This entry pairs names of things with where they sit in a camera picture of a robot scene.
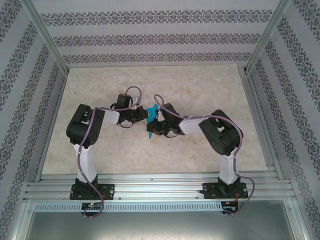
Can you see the blue square paper sheet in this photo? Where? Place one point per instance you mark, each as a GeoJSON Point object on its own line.
{"type": "Point", "coordinates": [151, 116]}

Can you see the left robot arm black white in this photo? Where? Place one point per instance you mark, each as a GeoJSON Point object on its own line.
{"type": "Point", "coordinates": [85, 127]}

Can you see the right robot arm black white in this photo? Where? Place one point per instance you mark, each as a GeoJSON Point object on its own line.
{"type": "Point", "coordinates": [222, 135]}

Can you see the grey metal sheet panel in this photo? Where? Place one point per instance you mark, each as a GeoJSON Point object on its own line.
{"type": "Point", "coordinates": [160, 227]}

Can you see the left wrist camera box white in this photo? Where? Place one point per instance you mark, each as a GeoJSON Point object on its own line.
{"type": "Point", "coordinates": [136, 101]}

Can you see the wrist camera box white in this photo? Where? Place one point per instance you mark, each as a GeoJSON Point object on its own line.
{"type": "Point", "coordinates": [160, 115]}
{"type": "Point", "coordinates": [136, 101]}

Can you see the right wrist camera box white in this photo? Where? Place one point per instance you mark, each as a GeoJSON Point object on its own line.
{"type": "Point", "coordinates": [160, 115]}

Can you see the aluminium mounting rail beam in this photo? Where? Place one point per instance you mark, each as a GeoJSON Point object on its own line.
{"type": "Point", "coordinates": [160, 187]}

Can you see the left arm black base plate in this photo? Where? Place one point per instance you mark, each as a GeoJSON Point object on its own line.
{"type": "Point", "coordinates": [110, 190]}

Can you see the aluminium side rail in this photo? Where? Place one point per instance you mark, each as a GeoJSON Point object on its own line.
{"type": "Point", "coordinates": [53, 120]}
{"type": "Point", "coordinates": [257, 112]}

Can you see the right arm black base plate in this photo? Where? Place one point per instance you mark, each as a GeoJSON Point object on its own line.
{"type": "Point", "coordinates": [242, 191]}

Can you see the aluminium frame post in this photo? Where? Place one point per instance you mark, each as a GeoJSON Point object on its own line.
{"type": "Point", "coordinates": [268, 35]}
{"type": "Point", "coordinates": [46, 35]}

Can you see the aluminium lower frame bar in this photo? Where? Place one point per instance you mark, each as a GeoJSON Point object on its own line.
{"type": "Point", "coordinates": [297, 220]}
{"type": "Point", "coordinates": [21, 220]}

